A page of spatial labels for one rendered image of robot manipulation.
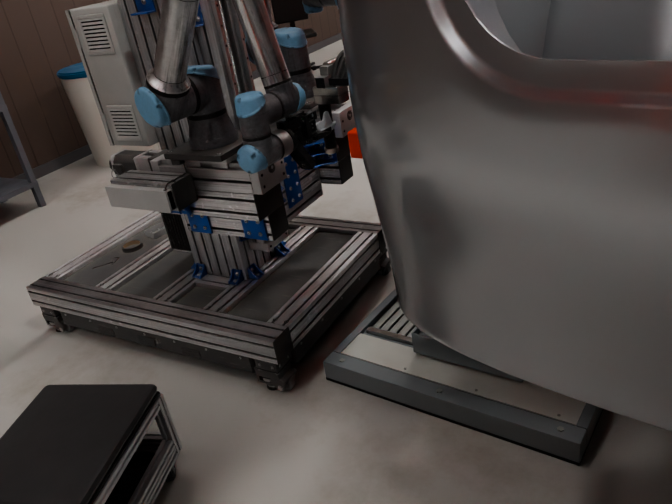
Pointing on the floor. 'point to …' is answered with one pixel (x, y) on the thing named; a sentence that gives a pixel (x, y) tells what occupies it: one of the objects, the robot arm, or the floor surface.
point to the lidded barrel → (91, 123)
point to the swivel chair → (284, 12)
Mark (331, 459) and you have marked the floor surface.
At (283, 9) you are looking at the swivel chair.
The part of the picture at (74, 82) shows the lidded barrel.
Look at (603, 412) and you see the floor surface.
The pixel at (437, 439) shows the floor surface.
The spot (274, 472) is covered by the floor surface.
